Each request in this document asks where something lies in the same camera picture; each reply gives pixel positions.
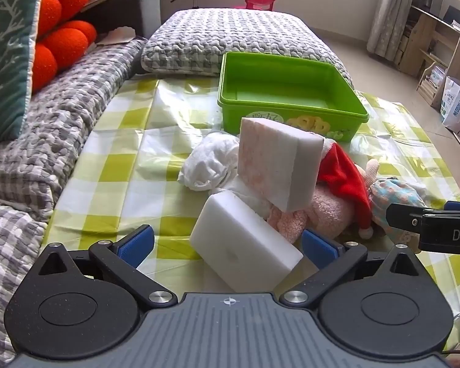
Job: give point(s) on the orange bobbled plush cushion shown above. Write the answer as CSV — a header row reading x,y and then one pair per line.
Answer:
x,y
69,42

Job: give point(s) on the pink fluffy towel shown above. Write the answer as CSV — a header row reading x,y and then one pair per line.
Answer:
x,y
326,211

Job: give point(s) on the yellow checked plastic tablecloth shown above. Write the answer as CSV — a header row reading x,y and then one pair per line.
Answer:
x,y
111,168

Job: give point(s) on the beige scalloped paper piece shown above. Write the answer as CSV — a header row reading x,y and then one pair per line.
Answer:
x,y
117,35

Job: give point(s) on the grey quilted cushion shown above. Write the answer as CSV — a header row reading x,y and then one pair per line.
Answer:
x,y
214,38

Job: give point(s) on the plain white sponge block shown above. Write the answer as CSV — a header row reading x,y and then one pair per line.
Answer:
x,y
241,241

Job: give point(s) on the grey sofa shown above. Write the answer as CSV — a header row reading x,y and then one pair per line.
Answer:
x,y
138,7

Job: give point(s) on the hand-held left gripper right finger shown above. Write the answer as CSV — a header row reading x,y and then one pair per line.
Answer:
x,y
320,247

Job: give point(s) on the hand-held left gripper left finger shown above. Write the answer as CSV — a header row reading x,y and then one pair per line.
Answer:
x,y
136,243

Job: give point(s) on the green plastic box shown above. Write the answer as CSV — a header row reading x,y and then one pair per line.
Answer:
x,y
253,84

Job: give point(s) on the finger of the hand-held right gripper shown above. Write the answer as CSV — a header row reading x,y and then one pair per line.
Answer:
x,y
455,206
404,216

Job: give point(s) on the pink-tinted white sponge block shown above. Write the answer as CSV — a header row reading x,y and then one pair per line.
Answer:
x,y
276,161

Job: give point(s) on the red santa hat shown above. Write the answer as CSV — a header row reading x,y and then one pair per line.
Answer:
x,y
341,176

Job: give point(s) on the beige curtain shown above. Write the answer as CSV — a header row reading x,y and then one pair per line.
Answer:
x,y
393,11

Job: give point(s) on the wooden desk with shelves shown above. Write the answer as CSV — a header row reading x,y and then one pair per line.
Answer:
x,y
425,46

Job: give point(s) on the grey checked sofa cover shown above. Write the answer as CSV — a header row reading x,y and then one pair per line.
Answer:
x,y
61,122

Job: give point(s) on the black laptop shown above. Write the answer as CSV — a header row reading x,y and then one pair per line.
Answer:
x,y
458,16

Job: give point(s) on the teal coral-print pillow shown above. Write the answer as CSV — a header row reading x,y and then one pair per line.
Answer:
x,y
7,57

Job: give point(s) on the white cloth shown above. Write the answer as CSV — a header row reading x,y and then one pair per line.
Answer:
x,y
211,161

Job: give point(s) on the white paper bag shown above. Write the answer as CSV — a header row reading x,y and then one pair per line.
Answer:
x,y
458,103

